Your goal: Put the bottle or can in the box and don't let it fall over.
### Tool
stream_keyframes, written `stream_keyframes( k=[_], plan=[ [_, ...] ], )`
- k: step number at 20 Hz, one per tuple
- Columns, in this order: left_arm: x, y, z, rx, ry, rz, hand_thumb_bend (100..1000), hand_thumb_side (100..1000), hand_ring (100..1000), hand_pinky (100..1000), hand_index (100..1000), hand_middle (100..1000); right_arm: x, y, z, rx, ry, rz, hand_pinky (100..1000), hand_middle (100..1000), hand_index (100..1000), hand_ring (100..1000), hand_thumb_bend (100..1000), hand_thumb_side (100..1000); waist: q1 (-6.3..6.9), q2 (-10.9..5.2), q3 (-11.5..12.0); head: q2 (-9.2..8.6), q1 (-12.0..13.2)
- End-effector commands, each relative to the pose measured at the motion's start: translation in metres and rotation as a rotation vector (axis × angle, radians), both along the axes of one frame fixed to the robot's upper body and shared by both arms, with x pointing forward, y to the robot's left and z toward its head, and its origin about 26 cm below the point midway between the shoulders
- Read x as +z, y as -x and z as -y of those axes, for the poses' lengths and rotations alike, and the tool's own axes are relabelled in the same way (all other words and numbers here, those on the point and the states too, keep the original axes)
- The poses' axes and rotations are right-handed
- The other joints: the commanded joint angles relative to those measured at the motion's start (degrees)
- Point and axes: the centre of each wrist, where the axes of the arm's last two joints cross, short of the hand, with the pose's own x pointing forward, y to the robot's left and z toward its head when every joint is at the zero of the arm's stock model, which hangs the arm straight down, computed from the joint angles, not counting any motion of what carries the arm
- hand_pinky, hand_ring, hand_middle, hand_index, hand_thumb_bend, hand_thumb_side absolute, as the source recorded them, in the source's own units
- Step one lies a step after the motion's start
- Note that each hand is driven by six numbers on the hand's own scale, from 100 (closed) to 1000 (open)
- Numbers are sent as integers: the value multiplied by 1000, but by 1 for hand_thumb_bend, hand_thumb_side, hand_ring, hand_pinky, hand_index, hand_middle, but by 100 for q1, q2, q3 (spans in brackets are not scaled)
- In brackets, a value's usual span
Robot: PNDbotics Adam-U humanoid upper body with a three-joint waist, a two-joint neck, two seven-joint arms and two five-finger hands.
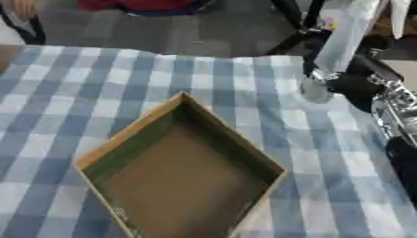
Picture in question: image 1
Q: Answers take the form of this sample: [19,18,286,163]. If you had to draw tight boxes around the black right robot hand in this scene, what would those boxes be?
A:
[301,30,408,113]

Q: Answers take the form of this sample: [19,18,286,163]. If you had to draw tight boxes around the tall translucent white bottle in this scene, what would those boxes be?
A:
[300,0,391,105]

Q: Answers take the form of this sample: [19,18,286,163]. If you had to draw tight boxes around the tan cardboard box green inside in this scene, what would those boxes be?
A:
[72,90,289,238]

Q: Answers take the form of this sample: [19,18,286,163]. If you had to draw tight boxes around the black tripod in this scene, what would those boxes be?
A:
[263,0,339,56]

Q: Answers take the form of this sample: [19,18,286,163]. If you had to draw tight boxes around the red bag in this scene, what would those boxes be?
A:
[74,0,221,17]

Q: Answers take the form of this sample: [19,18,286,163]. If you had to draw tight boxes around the black chair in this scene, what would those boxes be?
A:
[0,0,49,46]

